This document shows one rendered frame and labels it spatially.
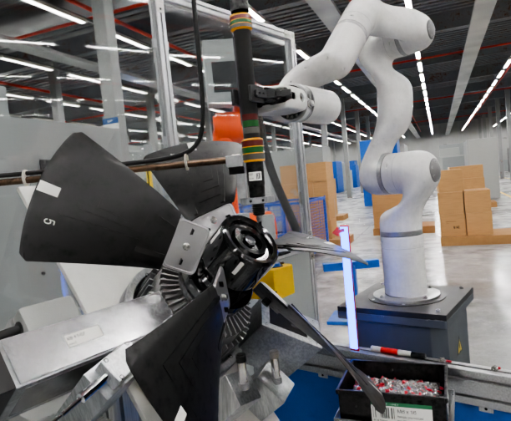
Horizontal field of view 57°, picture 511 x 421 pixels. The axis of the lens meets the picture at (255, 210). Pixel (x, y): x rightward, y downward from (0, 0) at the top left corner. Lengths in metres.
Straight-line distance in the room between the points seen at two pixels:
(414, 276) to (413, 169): 0.30
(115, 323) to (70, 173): 0.25
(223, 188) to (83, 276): 0.33
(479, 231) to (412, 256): 6.98
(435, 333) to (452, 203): 7.00
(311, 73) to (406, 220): 0.49
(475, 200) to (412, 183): 6.98
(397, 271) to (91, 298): 0.84
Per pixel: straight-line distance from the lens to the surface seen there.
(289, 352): 1.03
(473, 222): 8.34
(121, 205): 0.80
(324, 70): 1.23
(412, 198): 1.36
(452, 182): 8.29
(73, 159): 0.81
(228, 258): 0.80
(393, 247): 1.40
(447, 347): 1.37
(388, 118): 1.41
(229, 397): 0.90
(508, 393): 1.20
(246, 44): 0.96
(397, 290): 1.42
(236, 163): 0.92
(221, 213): 0.93
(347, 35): 1.27
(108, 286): 1.01
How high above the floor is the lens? 1.32
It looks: 3 degrees down
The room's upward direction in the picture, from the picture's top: 6 degrees counter-clockwise
